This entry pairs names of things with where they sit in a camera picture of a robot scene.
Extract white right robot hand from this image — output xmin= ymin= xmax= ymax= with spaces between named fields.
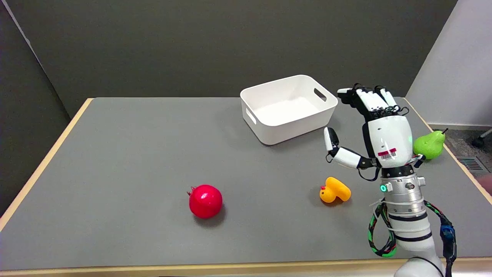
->
xmin=324 ymin=83 xmax=426 ymax=182

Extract yellow rubber duck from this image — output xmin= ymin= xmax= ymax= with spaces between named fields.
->
xmin=319 ymin=177 xmax=351 ymax=204

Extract green pear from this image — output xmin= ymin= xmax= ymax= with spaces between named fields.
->
xmin=413 ymin=128 xmax=449 ymax=160

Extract floor vent grille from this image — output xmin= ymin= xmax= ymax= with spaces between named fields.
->
xmin=457 ymin=157 xmax=485 ymax=171

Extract black chair caster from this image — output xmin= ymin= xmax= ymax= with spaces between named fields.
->
xmin=471 ymin=129 xmax=492 ymax=148

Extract white plastic bin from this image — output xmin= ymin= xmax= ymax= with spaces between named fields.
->
xmin=240 ymin=75 xmax=339 ymax=146

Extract red pomegranate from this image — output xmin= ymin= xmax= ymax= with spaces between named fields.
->
xmin=187 ymin=184 xmax=223 ymax=219

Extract green red braided cable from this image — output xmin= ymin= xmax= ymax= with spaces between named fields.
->
xmin=368 ymin=200 xmax=397 ymax=258

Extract black cable with blue connector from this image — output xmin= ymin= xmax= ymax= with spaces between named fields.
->
xmin=423 ymin=201 xmax=458 ymax=277

